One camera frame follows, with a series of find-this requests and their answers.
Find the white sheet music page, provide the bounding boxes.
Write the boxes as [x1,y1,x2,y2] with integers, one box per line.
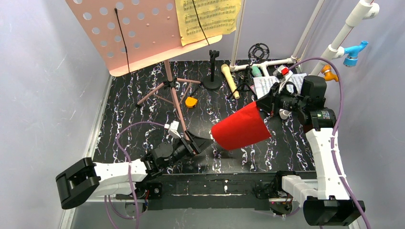
[254,73,307,99]

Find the red sheet music page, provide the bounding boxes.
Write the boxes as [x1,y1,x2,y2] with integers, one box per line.
[211,102,272,151]

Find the green microphone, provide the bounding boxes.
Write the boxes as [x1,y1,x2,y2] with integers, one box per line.
[251,66,263,77]

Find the small black tripod stand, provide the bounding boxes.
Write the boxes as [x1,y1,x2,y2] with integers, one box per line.
[226,43,270,99]

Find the cream yellow microphone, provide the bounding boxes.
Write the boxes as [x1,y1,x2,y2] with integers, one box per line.
[221,64,240,99]

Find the black microphone stand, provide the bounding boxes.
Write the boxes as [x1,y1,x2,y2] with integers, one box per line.
[202,50,222,91]

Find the pink music stand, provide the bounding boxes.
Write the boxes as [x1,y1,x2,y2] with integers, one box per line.
[67,0,222,123]

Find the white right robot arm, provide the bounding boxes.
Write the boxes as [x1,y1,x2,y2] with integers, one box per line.
[256,75,365,227]

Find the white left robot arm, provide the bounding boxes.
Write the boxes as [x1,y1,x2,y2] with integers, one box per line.
[55,131,213,209]

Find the orange tape measure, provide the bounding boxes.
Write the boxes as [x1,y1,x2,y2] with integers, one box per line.
[185,96,198,108]

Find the orange pipe fitting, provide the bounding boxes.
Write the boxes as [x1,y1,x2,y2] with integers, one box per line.
[321,64,339,82]

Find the blue pipe fitting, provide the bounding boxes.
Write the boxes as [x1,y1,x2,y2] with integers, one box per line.
[343,41,368,67]

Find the yellow sheet music page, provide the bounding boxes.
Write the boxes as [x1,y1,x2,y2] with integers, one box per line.
[175,0,242,46]

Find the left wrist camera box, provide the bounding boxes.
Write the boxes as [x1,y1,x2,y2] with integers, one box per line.
[164,120,181,139]

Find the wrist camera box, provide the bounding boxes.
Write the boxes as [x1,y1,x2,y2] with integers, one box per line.
[164,120,181,139]
[273,65,293,93]

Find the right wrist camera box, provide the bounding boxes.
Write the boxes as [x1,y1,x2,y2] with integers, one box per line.
[273,65,293,93]

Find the right robot arm base mount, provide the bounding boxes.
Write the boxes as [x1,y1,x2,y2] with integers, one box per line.
[253,181,293,216]

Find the white PVC pipe frame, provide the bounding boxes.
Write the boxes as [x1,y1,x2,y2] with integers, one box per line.
[230,0,382,75]

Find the aluminium rail frame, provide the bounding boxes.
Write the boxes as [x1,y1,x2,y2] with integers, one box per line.
[59,63,361,229]

